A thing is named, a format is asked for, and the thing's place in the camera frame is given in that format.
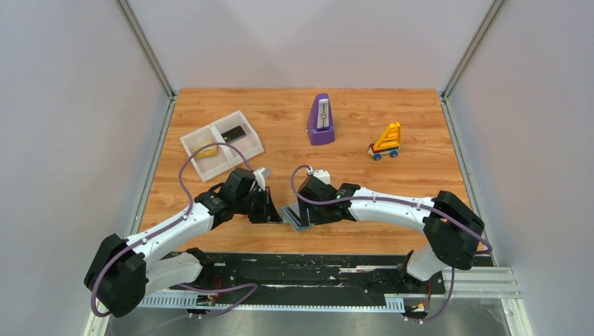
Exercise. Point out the black card in tray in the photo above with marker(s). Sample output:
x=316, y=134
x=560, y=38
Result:
x=234, y=134

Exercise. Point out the purple metronome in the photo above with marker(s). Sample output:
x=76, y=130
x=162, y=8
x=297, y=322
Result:
x=320, y=127

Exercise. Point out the aluminium slotted rail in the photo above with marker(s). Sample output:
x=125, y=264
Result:
x=292, y=286

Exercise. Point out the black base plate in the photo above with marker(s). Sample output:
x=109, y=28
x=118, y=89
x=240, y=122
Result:
x=406, y=284

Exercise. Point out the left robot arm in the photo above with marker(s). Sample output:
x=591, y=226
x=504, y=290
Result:
x=125, y=270

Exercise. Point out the green card holder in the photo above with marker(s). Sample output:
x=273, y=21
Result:
x=290, y=215

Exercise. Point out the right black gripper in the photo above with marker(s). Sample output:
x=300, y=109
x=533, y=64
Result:
x=314, y=218

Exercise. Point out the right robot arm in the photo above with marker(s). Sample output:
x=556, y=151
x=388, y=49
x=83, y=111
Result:
x=453, y=231

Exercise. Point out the gold card in tray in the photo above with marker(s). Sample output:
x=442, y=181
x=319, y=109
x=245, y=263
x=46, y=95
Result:
x=203, y=150

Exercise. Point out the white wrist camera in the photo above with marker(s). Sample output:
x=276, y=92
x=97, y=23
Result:
x=321, y=174
x=261, y=175

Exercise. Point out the white two-compartment tray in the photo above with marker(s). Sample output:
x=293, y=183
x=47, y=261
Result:
x=229, y=154

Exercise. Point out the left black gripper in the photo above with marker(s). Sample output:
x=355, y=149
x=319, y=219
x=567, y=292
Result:
x=268, y=213

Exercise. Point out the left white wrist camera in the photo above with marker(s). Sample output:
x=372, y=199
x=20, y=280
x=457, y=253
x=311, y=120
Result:
x=261, y=175

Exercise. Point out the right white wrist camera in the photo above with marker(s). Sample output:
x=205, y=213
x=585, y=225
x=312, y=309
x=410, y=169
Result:
x=321, y=174

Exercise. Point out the yellow toy car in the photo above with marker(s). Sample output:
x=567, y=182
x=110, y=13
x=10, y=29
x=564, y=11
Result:
x=389, y=143

